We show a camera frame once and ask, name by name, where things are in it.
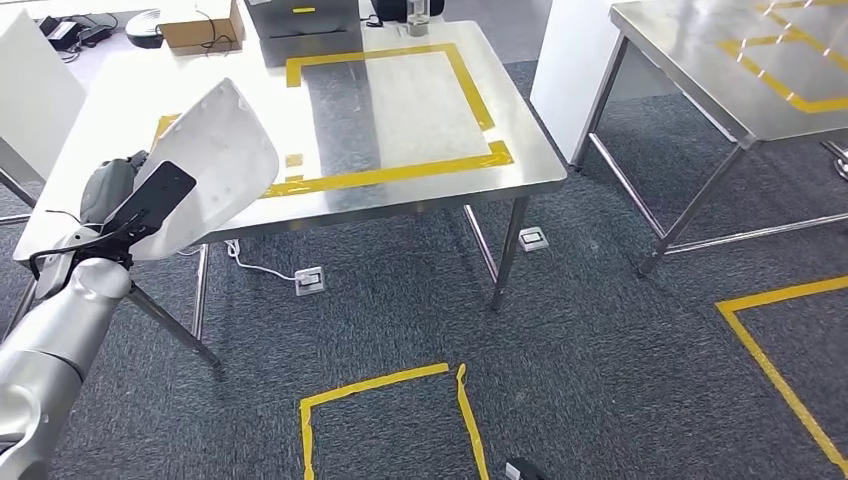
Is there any silver floor socket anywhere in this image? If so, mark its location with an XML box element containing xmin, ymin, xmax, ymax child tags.
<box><xmin>293</xmin><ymin>266</ymin><xmax>327</xmax><ymax>297</ymax></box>
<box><xmin>518</xmin><ymin>226</ymin><xmax>551</xmax><ymax>253</ymax></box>

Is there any dark grey laptop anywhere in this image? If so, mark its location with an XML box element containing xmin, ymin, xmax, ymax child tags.
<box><xmin>243</xmin><ymin>0</ymin><xmax>366</xmax><ymax>40</ymax></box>

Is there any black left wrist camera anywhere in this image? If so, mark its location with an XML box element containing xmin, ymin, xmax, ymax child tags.
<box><xmin>99</xmin><ymin>160</ymin><xmax>199</xmax><ymax>261</ymax></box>

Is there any white power cable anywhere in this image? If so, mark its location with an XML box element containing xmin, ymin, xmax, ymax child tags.
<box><xmin>225</xmin><ymin>239</ymin><xmax>299</xmax><ymax>283</ymax></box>

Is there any clear water bottle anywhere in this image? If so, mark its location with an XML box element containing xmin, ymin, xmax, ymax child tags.
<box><xmin>405</xmin><ymin>0</ymin><xmax>432</xmax><ymax>38</ymax></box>

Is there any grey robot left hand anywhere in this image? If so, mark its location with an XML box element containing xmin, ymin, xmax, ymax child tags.
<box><xmin>80</xmin><ymin>150</ymin><xmax>150</xmax><ymax>227</ymax></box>

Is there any white curved plastic panel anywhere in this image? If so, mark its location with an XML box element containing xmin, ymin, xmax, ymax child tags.
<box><xmin>129</xmin><ymin>78</ymin><xmax>281</xmax><ymax>262</ymax></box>

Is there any stainless steel workbench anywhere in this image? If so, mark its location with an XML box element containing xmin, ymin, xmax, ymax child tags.
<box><xmin>570</xmin><ymin>0</ymin><xmax>848</xmax><ymax>278</ymax></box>
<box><xmin>3</xmin><ymin>18</ymin><xmax>570</xmax><ymax>384</ymax></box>

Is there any brown cardboard box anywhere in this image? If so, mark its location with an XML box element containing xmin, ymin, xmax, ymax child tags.
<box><xmin>157</xmin><ymin>0</ymin><xmax>246</xmax><ymax>51</ymax></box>

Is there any white partition panel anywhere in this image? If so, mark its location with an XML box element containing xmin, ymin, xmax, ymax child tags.
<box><xmin>0</xmin><ymin>9</ymin><xmax>89</xmax><ymax>183</ymax></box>
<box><xmin>529</xmin><ymin>0</ymin><xmax>684</xmax><ymax>167</ymax></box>

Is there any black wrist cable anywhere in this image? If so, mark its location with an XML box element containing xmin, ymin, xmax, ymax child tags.
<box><xmin>28</xmin><ymin>210</ymin><xmax>144</xmax><ymax>283</ymax></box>

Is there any yellow floor tape square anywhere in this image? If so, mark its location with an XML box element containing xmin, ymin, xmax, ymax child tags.
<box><xmin>299</xmin><ymin>362</ymin><xmax>492</xmax><ymax>480</ymax></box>
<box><xmin>715</xmin><ymin>274</ymin><xmax>848</xmax><ymax>475</ymax></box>

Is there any black round device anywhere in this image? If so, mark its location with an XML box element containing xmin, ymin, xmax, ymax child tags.
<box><xmin>124</xmin><ymin>8</ymin><xmax>166</xmax><ymax>50</ymax></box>

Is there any black robot body part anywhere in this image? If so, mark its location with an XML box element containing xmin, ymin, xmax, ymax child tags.
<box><xmin>504</xmin><ymin>457</ymin><xmax>551</xmax><ymax>480</ymax></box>

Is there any thin black cable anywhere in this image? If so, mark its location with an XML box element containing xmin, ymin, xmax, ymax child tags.
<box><xmin>195</xmin><ymin>6</ymin><xmax>240</xmax><ymax>51</ymax></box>

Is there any black power adapter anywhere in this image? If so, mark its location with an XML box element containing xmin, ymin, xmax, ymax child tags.
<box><xmin>47</xmin><ymin>19</ymin><xmax>84</xmax><ymax>52</ymax></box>
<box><xmin>78</xmin><ymin>23</ymin><xmax>115</xmax><ymax>48</ymax></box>

